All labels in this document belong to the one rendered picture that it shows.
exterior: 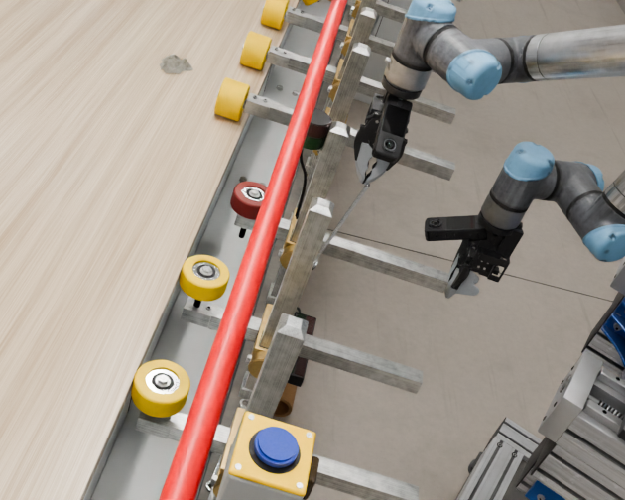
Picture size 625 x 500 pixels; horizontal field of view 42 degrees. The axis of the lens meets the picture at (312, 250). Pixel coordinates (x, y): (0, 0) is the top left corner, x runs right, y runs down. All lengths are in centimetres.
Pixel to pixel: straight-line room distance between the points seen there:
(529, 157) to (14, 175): 88
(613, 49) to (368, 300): 173
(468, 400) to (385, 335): 34
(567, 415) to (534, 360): 163
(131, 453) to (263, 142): 107
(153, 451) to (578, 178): 88
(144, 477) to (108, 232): 41
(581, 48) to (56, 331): 88
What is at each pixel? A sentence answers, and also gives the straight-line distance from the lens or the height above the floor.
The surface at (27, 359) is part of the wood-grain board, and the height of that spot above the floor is 90.
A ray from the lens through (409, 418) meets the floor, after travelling 252.
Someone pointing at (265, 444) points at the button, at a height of 123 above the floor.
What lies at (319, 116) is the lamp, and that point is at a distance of 139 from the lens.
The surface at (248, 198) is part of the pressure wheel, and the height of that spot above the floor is 91.
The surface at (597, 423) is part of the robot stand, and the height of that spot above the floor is 98.
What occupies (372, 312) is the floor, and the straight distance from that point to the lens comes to 278.
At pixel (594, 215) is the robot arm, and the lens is 143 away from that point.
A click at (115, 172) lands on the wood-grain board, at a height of 90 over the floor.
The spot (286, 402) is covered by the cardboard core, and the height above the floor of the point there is 7.
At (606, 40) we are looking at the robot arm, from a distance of 128.
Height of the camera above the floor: 181
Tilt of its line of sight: 38 degrees down
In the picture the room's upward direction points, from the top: 21 degrees clockwise
